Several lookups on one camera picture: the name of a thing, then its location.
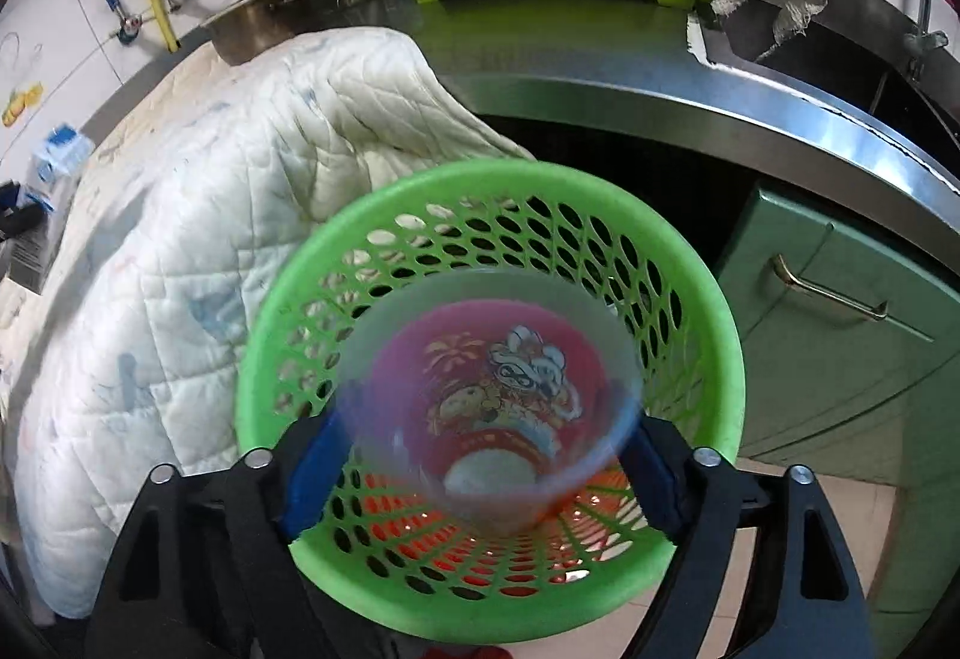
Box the fruit wall sticker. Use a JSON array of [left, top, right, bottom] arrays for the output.
[[0, 82, 46, 128]]

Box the steel sink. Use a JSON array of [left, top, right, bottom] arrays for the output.
[[686, 0, 960, 151]]

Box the metal faucet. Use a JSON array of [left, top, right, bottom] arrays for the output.
[[904, 0, 950, 83]]

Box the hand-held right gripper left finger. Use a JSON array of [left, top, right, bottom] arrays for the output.
[[86, 404, 353, 659]]

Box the white quilted printed blanket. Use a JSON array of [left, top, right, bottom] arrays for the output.
[[0, 25, 537, 622]]

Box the metal cabinet handle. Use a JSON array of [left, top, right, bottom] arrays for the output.
[[769, 254, 890, 323]]

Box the steel pot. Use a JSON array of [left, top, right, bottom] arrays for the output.
[[202, 0, 316, 68]]

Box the blue white milk carton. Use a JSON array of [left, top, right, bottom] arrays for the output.
[[28, 125, 97, 210]]

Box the green cabinet door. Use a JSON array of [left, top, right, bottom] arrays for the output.
[[712, 179, 960, 630]]

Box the clear plastic cup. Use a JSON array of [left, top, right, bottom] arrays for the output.
[[341, 269, 647, 540]]

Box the green plastic basket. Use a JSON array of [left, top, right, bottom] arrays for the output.
[[234, 158, 745, 646]]

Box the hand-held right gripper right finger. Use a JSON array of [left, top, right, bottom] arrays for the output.
[[619, 415, 878, 659]]

